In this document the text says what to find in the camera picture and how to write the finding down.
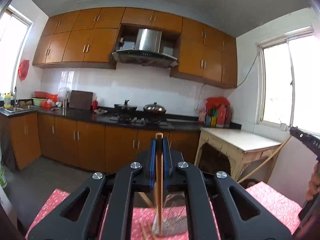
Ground wooden chopstick four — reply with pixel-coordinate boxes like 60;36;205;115
155;133;163;236

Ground wooden chopstick five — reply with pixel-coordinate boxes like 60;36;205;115
138;192;155;209

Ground wooden chopstick one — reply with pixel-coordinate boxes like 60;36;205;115
139;222;150;240

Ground wooden chopstick three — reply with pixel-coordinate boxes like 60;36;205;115
148;224;157;240

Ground wooden chopstick two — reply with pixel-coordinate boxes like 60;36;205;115
238;135;292;184

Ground lower wooden kitchen cabinets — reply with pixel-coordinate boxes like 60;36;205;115
1;109;200;173

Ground person's right hand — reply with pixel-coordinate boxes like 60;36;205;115
306;162;320;201

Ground colourful boxes on counter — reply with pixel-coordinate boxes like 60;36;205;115
199;108;218;128

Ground red floral tablecloth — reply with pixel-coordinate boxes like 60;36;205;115
27;181;302;239

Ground cream wooden side table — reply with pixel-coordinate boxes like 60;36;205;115
194;127;281;181

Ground lidded dark cooking pot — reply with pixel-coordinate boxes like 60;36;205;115
143;102;167;119

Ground gas stove top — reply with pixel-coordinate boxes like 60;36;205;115
109;116;170;127

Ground small plate with food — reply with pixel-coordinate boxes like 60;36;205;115
94;108;108;115

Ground red bag behind thermoses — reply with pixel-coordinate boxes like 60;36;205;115
205;96;230;109

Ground red sauce bottle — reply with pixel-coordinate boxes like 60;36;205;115
92;96;98;111

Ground dark wooden cutting board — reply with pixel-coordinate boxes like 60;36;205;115
69;90;93;111

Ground red plastic bag on counter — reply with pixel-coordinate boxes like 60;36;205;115
41;93;58;109

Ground green basin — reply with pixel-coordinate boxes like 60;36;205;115
32;98;47;107

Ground red basin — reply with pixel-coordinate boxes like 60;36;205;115
34;91;47;99

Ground stainless range hood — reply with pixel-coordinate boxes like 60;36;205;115
112;25;178;68

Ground yellow dish soap bottle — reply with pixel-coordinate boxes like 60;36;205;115
3;93;11;109

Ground sink faucet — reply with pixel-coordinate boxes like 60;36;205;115
14;86;19;107

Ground left window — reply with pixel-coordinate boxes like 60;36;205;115
0;6;32;95

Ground wire utensil holder basket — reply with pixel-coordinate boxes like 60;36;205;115
151;192;188;237

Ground right window frame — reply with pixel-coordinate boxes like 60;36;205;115
258;26;319;134

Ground black wok with handle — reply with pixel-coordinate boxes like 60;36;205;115
114;100;137;118

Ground wall power cable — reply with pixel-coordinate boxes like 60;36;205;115
197;53;259;111

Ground red plastic bag on wall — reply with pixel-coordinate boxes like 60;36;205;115
18;60;30;81

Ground upper wooden wall cabinets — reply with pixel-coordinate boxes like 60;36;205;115
33;7;238;88

